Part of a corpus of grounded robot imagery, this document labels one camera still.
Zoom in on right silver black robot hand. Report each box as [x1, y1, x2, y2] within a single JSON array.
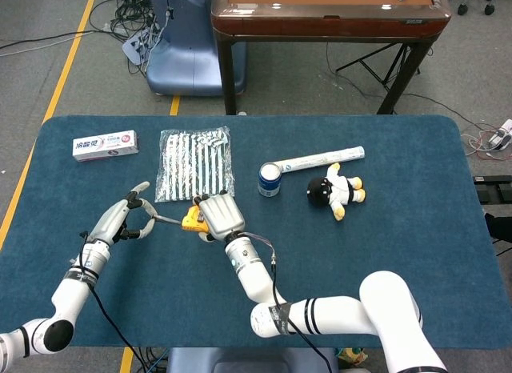
[[193, 191, 246, 243]]

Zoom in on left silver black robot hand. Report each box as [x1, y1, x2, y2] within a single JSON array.
[[87, 181, 159, 247]]

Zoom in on yellow tape measure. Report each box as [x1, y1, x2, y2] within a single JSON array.
[[153, 206, 210, 235]]

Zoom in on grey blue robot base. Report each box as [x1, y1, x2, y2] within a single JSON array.
[[166, 347, 339, 373]]

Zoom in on blue white drink can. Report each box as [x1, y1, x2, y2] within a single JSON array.
[[258, 162, 283, 198]]

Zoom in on striped cloth in plastic bag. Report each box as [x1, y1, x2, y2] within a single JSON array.
[[154, 126, 236, 204]]

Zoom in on white red toothpaste box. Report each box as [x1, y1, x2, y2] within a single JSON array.
[[72, 130, 141, 162]]

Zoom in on blue felt table mat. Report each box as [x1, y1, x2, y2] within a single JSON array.
[[0, 114, 512, 350]]

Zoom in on white rolled paper tube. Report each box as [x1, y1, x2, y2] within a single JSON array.
[[275, 145, 366, 174]]

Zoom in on black white plush doll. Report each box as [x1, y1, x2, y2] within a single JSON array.
[[306, 162, 367, 223]]

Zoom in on white floor device with plugs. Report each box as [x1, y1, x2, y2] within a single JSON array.
[[121, 28, 161, 66]]

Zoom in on yellow toy under table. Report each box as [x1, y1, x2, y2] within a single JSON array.
[[338, 347, 371, 368]]

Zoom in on black tripod stand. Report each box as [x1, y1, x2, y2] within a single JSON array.
[[334, 42, 421, 92]]

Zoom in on brown mahjong table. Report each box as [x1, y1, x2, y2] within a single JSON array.
[[210, 0, 453, 116]]

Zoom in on black foot pedal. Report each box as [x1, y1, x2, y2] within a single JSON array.
[[473, 174, 512, 204]]

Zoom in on white power strip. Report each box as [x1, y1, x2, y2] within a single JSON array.
[[488, 118, 512, 150]]

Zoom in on office chair with wheels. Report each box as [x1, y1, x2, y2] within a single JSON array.
[[446, 0, 498, 17]]

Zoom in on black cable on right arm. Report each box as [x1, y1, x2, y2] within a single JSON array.
[[239, 231, 334, 373]]

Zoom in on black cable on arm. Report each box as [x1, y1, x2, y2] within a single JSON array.
[[239, 231, 334, 373], [70, 230, 150, 373]]

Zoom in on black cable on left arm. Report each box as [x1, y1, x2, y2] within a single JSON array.
[[70, 230, 150, 373]]

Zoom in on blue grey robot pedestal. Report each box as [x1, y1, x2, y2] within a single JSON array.
[[146, 0, 247, 97]]

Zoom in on long black floor cable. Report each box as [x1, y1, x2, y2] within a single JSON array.
[[0, 27, 125, 52]]

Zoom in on tangled black floor cables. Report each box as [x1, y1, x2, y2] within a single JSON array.
[[88, 0, 163, 77]]

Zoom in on tangled red white wires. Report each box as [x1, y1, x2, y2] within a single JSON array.
[[459, 122, 512, 162]]

